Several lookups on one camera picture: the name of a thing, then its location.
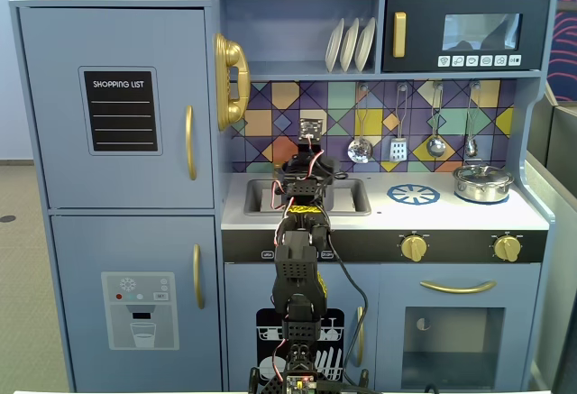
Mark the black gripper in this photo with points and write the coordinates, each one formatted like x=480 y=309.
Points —
x=301 y=165

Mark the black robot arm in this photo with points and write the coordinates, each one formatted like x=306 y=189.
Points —
x=295 y=272

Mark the shiny steel pot with lid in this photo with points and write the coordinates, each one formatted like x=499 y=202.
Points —
x=482 y=184

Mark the steel skimmer spoon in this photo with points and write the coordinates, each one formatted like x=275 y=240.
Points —
x=359 y=149

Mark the gray toy sink basin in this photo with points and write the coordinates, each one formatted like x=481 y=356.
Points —
x=360 y=195

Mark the gold toy faucet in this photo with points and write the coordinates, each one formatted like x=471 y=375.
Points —
x=275 y=168

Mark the steel slotted spatula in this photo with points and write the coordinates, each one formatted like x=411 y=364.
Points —
x=398 y=150

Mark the steel ladle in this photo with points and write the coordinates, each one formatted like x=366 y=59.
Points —
x=435 y=146

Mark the gold stove knob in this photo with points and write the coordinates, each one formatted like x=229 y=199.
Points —
x=507 y=248
x=414 y=248

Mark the white toy plate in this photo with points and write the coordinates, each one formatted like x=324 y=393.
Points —
x=364 y=44
x=334 y=47
x=348 y=47

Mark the blue toy kitchen unit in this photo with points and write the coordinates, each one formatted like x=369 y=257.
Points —
x=297 y=33

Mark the small steel spoon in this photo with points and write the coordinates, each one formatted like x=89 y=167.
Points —
x=471 y=146

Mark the gold toy telephone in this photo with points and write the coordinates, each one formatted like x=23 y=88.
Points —
x=231 y=58

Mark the blue dishwasher door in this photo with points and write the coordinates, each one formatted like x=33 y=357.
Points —
x=243 y=295

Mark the dark blue microwave door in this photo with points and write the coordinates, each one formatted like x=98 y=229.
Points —
x=424 y=38

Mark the blue oven door with window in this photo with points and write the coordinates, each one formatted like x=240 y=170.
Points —
x=451 y=299

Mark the black shopping list chalkboard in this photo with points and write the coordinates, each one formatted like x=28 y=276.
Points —
x=121 y=112

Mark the gray side cabinet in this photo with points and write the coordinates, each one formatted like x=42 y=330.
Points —
x=556 y=186

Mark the gray water dispenser decal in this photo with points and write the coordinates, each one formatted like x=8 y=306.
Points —
x=140 y=313

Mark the blue lower fridge door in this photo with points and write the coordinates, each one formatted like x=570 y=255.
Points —
x=81 y=250

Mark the blue fridge door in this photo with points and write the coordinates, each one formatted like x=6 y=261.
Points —
x=58 y=141
x=81 y=250

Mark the blue upper fridge door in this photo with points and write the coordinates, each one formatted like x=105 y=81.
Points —
x=58 y=141

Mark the black round floor cover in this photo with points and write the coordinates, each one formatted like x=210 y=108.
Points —
x=6 y=218

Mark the small wrist camera board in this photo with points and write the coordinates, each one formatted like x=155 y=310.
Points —
x=311 y=128

